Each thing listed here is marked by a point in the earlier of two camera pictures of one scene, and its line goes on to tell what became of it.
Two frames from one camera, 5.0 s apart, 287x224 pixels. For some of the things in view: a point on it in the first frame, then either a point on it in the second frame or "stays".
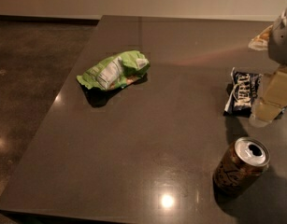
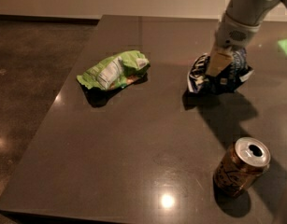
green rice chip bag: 116,72 stays
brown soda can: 240,166 stays
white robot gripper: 281,38 to 234,35
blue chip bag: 241,91 to 229,78
